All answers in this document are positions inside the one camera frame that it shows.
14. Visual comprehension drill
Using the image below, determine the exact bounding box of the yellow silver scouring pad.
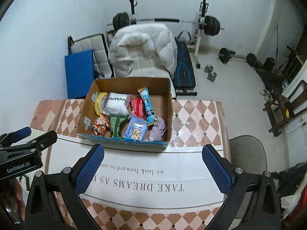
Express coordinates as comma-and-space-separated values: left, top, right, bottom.
94, 92, 108, 116

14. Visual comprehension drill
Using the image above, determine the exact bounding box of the blue wet wipes pack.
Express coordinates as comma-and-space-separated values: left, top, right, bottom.
123, 116, 148, 141

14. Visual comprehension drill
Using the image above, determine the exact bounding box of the long blue snack stick pack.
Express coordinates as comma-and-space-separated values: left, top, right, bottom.
138, 87, 158, 126

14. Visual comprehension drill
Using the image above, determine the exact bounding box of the operator left hand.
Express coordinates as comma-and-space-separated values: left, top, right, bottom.
3, 179, 26, 225

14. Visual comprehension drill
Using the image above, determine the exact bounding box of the grey round chair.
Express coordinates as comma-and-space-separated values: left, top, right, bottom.
229, 135, 267, 174

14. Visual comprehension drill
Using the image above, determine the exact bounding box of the checkered printed tablecloth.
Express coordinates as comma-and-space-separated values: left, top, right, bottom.
20, 99, 232, 230

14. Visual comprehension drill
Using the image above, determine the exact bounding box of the orange cartoon snack packet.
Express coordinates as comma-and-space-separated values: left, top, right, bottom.
91, 114, 110, 136

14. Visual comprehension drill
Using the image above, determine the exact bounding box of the green snack packet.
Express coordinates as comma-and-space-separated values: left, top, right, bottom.
109, 114, 129, 139

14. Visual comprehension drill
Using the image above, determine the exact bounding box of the blue folded mat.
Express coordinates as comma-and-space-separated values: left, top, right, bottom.
64, 50, 95, 99

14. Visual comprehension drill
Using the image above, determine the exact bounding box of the white folded cloth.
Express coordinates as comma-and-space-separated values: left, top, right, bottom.
102, 92, 131, 115

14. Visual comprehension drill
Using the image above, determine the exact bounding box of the dark wooden chair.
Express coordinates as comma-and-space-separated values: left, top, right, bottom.
262, 80, 306, 137

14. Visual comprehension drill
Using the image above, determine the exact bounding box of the small white leather chair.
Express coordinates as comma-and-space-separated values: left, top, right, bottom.
68, 34, 115, 78

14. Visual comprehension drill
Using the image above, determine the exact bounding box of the red snack packet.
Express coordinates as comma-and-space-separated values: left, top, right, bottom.
130, 98, 146, 119

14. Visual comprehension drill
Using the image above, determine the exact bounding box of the chrome dumbbell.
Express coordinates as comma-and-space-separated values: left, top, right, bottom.
204, 65, 217, 83

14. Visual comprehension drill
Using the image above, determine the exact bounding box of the blue weight bench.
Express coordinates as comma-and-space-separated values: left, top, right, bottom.
172, 40, 197, 96

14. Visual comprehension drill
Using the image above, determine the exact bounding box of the open cardboard box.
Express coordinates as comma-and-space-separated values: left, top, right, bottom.
77, 77, 173, 149

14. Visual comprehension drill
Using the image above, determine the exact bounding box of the black barbell on floor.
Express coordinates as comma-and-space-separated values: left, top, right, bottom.
218, 48, 257, 67

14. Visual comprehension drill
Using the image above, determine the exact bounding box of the white barbell rack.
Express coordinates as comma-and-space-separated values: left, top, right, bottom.
129, 0, 209, 69

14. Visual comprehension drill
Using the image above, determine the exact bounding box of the barbell on rack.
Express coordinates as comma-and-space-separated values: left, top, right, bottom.
106, 12, 225, 36

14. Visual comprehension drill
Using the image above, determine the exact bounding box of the white puffer jacket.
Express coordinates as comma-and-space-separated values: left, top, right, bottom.
108, 23, 177, 78

